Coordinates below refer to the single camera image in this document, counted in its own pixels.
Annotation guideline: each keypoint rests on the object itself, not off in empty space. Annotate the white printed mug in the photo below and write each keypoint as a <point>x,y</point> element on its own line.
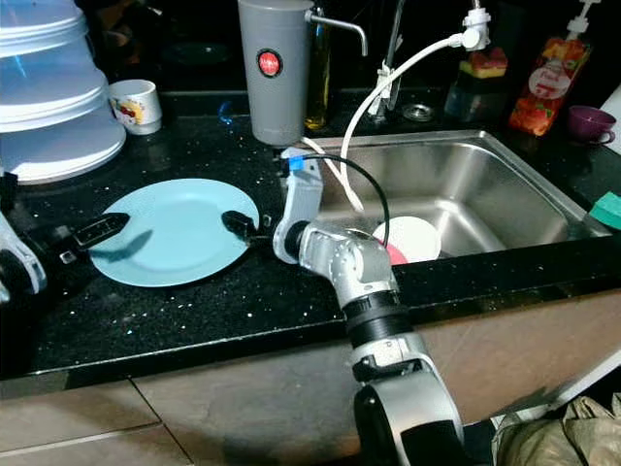
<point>136,105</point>

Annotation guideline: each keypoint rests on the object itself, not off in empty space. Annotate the chrome kitchen faucet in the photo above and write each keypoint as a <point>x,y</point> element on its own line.
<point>395,39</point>

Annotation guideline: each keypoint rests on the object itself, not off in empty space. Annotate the light blue plate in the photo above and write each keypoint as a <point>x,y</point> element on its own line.
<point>170,233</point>

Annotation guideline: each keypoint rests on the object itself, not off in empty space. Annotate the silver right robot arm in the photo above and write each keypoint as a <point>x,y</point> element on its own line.
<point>359,262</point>

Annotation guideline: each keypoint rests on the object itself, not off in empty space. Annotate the purple cup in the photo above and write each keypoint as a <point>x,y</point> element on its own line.
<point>590,123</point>

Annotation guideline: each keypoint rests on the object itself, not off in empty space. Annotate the peach soap pump bottle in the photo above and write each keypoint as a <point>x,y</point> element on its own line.
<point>548,92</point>

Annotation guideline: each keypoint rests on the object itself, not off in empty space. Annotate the stainless steel sink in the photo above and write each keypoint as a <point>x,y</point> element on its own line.
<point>495,184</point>

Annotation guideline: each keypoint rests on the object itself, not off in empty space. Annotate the dark sponge holder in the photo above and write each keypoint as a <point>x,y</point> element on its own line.
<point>473,100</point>

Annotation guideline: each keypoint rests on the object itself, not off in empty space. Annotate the olive cloth bag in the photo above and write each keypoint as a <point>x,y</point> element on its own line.
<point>563,437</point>

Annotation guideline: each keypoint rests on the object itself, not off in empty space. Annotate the round chrome sink cap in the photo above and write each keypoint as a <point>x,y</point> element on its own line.
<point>418,112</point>

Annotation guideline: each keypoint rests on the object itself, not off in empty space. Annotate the white bowl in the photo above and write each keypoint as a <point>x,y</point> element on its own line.
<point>417,238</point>

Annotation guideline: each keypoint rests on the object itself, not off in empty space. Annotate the yellow oil bottle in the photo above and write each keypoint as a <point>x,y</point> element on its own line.
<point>317,102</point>

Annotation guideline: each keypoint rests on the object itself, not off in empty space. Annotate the grey water filter canister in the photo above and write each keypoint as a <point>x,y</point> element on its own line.
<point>272,112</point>

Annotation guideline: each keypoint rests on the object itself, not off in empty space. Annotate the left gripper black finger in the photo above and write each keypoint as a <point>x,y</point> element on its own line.
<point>102,226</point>
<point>89,243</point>

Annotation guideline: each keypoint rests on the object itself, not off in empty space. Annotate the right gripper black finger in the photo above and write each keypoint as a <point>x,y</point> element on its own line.
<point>245,233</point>
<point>238,218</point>

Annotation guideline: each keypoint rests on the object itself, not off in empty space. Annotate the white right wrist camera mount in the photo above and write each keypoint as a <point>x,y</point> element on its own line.
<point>301,199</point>

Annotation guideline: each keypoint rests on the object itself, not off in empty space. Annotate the white faucet adapter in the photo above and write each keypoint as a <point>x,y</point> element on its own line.
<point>475,37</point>

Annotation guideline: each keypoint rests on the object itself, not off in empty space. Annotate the green sponge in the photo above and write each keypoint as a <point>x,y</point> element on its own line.
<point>608,212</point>

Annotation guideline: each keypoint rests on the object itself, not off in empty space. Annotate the chrome filter spout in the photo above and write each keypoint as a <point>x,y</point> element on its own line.
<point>344,21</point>

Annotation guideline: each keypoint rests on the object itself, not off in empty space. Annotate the pink plate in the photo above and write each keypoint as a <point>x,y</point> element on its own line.
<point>398,254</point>

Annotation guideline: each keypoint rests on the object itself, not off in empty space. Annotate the yellow red sponge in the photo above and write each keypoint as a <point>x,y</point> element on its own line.
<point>483,63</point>

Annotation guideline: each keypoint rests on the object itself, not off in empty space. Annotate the white stacked plastic container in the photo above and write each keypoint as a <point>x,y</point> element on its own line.
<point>58,107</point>

